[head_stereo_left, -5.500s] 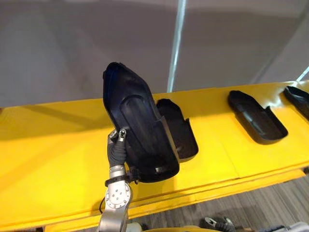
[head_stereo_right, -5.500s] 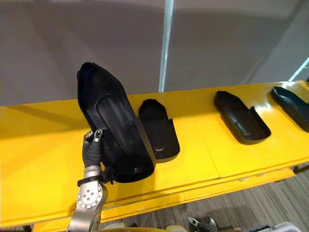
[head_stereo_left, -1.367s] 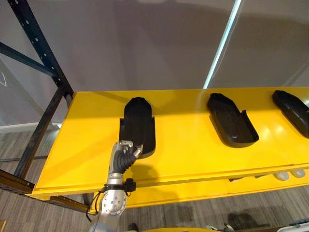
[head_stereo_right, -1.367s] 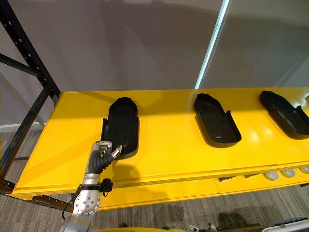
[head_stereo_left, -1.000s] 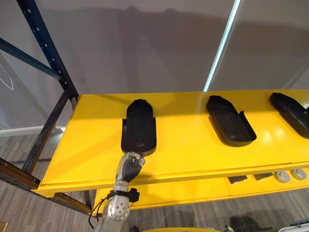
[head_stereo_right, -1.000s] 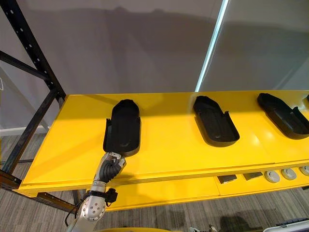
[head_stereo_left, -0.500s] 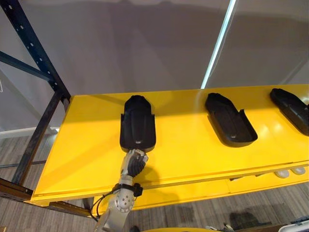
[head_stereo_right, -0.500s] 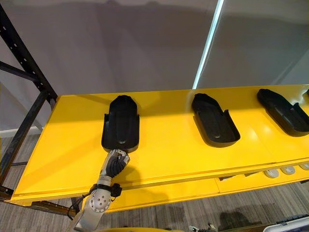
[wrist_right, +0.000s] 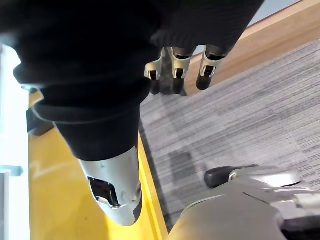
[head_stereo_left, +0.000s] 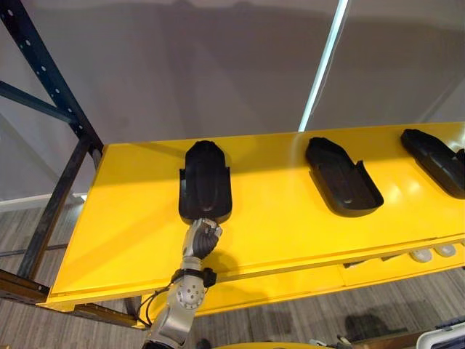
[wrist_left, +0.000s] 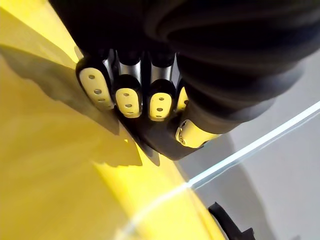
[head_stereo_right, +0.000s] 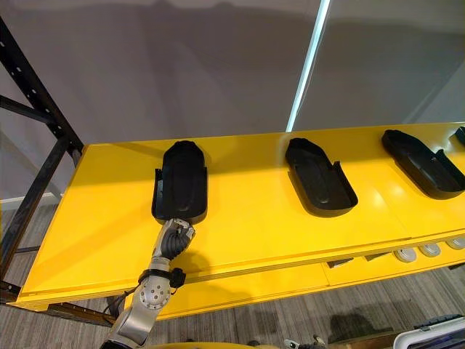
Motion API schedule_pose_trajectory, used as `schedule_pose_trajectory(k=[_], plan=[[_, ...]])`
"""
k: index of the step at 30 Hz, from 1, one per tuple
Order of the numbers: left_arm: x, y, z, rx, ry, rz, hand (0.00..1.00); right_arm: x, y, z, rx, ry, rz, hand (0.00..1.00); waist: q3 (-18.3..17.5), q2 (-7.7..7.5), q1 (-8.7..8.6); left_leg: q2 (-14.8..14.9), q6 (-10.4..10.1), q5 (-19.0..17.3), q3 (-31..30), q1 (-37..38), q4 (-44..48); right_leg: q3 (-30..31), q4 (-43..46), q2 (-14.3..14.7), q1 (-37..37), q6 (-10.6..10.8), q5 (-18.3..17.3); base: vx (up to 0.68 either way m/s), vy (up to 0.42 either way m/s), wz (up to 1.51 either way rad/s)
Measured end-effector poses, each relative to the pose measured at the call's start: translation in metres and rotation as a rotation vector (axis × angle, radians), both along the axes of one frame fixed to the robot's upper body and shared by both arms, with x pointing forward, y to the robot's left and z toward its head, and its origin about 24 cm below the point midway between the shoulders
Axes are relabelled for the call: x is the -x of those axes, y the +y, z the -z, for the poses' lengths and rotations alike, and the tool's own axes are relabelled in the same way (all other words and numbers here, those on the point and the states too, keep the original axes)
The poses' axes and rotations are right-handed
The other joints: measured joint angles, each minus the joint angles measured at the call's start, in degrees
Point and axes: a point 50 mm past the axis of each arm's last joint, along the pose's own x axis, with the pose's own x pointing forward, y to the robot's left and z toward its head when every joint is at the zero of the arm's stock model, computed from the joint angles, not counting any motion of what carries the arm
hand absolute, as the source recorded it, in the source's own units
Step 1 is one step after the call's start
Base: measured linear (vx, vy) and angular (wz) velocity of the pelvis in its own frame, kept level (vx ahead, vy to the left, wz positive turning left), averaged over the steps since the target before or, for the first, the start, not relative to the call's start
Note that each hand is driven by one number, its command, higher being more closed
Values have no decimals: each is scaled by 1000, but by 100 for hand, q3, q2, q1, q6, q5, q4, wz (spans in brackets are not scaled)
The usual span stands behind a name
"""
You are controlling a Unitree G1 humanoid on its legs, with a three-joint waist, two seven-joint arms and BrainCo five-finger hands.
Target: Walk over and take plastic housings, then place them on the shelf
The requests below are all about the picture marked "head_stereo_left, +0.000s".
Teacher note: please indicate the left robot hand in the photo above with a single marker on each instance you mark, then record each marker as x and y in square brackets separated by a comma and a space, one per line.
[201, 240]

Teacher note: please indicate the yellow metal shelf board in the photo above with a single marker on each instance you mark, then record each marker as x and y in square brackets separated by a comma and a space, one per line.
[276, 225]

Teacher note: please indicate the dark metal rack frame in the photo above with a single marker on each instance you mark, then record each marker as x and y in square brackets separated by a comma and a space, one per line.
[54, 152]

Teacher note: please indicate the yellow lower shelf board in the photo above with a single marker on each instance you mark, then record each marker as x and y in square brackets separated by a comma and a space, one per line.
[290, 287]

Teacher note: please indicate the black plastic housing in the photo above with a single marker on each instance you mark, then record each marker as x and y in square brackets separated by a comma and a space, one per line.
[206, 181]
[343, 178]
[436, 163]

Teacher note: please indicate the white plastic crate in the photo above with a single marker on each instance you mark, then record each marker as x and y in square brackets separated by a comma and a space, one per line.
[441, 338]

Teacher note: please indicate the white round part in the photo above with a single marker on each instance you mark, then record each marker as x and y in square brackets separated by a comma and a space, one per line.
[421, 255]
[445, 250]

